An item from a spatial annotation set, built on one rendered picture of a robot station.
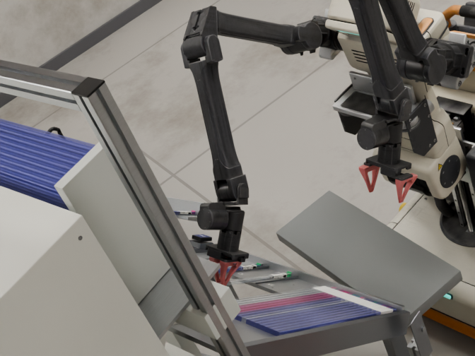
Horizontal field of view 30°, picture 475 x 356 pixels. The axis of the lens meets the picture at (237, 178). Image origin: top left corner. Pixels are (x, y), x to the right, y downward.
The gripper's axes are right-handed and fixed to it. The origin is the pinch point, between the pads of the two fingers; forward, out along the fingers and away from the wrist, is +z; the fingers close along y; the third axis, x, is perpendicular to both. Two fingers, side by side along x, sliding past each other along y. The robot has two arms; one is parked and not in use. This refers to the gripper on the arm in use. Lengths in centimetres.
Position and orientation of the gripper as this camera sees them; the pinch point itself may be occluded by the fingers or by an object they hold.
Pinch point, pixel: (221, 282)
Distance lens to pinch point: 234.1
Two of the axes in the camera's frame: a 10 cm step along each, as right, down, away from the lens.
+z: -1.7, 9.8, 1.2
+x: 6.5, 0.2, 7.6
